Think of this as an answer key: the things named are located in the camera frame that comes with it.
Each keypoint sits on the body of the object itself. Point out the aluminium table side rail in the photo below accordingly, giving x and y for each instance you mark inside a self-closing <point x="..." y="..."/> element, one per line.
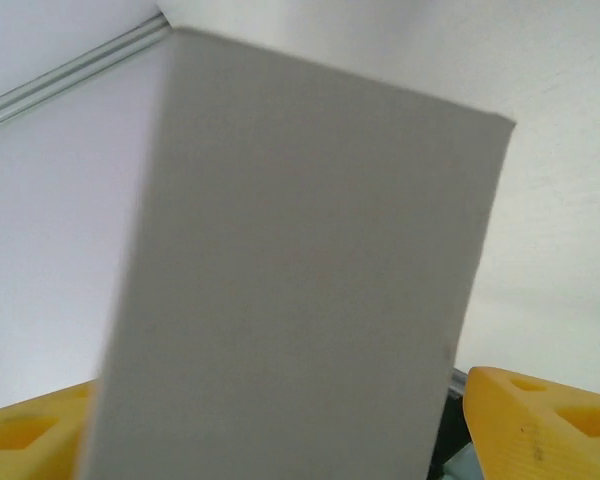
<point x="457" y="384"/>

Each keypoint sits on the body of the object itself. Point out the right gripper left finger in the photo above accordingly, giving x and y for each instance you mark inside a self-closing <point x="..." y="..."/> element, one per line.
<point x="30" y="440"/>

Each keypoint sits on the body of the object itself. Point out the white paper box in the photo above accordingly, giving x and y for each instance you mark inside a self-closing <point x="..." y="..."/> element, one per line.
<point x="300" y="250"/>

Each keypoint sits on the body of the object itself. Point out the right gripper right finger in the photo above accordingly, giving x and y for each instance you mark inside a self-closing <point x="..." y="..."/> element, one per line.
<point x="545" y="440"/>

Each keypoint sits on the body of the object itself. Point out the aluminium frame post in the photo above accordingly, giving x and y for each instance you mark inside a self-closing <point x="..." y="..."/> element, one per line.
<point x="55" y="80"/>

